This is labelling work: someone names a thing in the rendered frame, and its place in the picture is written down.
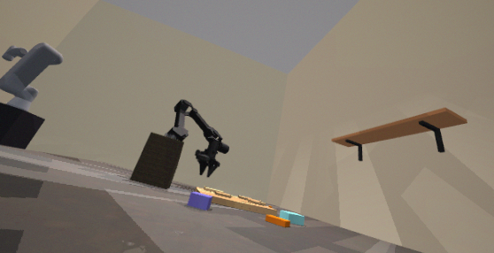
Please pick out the light blue flat block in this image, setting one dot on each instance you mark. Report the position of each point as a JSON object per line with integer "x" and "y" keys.
{"x": 292, "y": 217}

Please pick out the purple block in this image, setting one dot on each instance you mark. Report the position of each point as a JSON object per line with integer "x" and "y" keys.
{"x": 200, "y": 201}

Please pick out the orange flat block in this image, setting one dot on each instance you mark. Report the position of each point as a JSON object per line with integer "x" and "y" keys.
{"x": 277, "y": 221}

